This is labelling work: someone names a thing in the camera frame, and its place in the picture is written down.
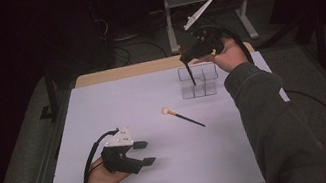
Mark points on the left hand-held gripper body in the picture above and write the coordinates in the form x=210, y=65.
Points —
x=118, y=157

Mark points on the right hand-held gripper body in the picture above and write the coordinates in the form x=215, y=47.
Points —
x=206, y=41

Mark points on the small angled makeup brush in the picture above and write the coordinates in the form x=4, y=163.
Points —
x=191, y=76

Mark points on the clear acrylic brush organizer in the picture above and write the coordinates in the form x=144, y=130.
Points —
x=209, y=88

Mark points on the fan makeup brush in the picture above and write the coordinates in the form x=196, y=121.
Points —
x=186, y=119

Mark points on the person's right hand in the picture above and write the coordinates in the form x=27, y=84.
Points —
x=229, y=57

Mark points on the white table cover sheet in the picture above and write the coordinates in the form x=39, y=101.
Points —
x=139, y=102

